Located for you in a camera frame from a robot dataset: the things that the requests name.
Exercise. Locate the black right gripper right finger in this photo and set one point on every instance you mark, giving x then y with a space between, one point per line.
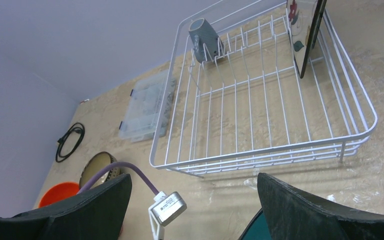
295 214

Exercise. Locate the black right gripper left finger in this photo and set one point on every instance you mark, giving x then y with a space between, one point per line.
96 214

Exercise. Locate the orange bowl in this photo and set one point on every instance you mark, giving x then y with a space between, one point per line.
58 193

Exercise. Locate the grey printed mug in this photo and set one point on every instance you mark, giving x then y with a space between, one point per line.
207 44

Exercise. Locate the square floral plate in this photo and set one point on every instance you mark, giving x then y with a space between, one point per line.
304 20

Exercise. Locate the brown rimmed beige bowl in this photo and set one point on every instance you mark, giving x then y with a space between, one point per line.
94 165

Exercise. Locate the clear plastic screw box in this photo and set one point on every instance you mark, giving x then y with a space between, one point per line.
140 120

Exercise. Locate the white wire dish rack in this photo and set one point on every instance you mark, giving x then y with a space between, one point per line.
249 108

